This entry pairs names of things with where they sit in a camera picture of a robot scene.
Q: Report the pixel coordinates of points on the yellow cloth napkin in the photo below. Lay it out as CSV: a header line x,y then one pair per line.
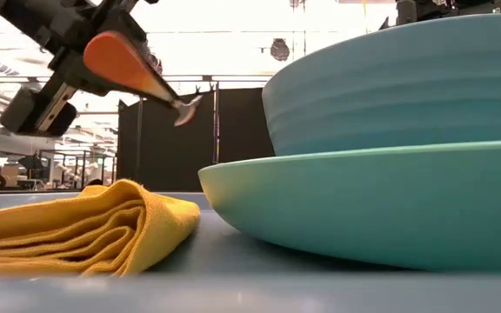
x,y
81,230

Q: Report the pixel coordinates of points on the round hanging ceiling fixture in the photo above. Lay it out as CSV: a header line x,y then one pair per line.
x,y
279,49

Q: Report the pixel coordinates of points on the teal plate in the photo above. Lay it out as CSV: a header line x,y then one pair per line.
x,y
363,208

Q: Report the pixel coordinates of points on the background black workstation frame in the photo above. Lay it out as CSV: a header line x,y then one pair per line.
x,y
68,167

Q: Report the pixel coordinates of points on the blue ribbed bowl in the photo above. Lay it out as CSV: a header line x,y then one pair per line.
x,y
407,87

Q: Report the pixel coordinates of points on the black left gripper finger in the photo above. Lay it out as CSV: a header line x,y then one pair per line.
x,y
83,80
139,41

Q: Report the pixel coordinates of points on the blue plastic tray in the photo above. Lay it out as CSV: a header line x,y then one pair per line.
x,y
250,291

